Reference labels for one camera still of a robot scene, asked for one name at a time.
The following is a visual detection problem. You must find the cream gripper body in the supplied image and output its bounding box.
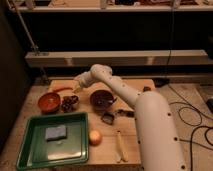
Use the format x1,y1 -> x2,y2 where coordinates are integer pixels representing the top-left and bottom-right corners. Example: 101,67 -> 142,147
75,71 -> 96,88

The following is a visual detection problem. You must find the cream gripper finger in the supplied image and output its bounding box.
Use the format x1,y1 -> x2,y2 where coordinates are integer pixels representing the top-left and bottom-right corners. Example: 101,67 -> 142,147
73,86 -> 82,93

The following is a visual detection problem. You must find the red chili pepper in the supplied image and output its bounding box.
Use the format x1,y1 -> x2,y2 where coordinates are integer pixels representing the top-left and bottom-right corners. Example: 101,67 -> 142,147
50,87 -> 73,93

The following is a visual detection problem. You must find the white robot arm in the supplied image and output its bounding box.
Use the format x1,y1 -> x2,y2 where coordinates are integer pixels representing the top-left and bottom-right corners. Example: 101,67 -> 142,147
75,64 -> 187,171

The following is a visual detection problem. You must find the purple bowl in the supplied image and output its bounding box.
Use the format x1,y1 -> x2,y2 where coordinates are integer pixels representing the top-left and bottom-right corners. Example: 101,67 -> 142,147
90,90 -> 116,111

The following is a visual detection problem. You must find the orange bowl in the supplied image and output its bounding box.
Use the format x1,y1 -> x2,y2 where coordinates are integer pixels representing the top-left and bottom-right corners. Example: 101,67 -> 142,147
37,92 -> 61,113

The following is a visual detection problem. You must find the dark grapes bunch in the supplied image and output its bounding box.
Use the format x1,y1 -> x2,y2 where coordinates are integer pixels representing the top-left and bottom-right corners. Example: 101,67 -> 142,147
61,95 -> 79,113

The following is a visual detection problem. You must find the blue sponge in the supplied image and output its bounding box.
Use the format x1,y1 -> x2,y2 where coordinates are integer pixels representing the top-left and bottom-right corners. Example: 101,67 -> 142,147
45,125 -> 67,141

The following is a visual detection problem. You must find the wooden cutting board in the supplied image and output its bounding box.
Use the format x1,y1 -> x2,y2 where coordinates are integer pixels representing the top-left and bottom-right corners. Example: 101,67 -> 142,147
48,79 -> 155,166

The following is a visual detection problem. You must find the dark rectangular block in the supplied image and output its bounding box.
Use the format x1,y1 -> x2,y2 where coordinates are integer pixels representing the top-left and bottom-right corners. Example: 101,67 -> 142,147
143,86 -> 151,92

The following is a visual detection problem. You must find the green plastic tray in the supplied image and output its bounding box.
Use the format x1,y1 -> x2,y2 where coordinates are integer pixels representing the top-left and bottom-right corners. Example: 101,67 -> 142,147
16,112 -> 89,171

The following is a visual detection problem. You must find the black handled tool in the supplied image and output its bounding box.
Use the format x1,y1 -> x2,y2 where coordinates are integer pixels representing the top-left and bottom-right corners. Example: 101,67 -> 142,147
115,109 -> 134,118

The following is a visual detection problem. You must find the white shelf rail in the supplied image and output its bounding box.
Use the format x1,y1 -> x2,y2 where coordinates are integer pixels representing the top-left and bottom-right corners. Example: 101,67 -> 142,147
25,50 -> 213,67

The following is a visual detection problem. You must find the black cable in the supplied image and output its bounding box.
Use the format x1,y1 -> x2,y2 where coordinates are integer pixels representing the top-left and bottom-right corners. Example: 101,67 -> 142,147
166,83 -> 213,171

